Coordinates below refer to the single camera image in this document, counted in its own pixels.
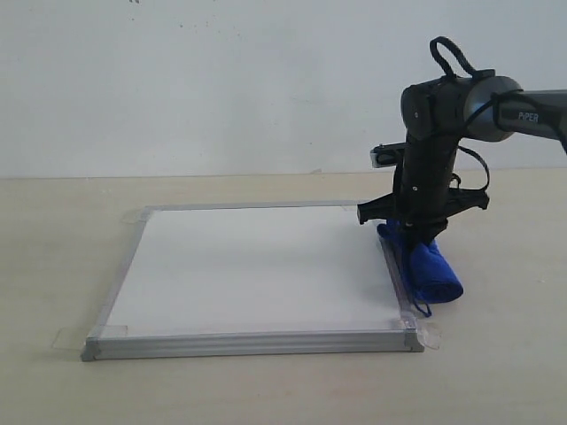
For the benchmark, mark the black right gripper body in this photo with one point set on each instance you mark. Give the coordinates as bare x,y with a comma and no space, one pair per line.
425,189

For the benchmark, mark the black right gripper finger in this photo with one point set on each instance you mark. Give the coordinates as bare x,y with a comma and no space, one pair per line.
417,235

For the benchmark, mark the clear tape front left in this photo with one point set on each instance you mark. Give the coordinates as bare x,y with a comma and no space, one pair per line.
81,338

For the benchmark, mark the black wrist camera with heatsink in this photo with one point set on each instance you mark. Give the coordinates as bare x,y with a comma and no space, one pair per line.
385,155

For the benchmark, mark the white whiteboard with aluminium frame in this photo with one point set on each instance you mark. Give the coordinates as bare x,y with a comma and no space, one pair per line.
253,279

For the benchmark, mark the clear tape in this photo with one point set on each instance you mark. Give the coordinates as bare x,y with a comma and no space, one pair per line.
81,338
432,334

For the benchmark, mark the blue cloth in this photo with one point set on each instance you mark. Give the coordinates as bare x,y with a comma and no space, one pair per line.
425,274

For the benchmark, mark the clear tape front right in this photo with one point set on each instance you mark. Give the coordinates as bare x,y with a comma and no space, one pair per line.
432,334

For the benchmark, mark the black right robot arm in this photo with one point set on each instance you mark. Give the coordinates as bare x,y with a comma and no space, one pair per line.
437,116

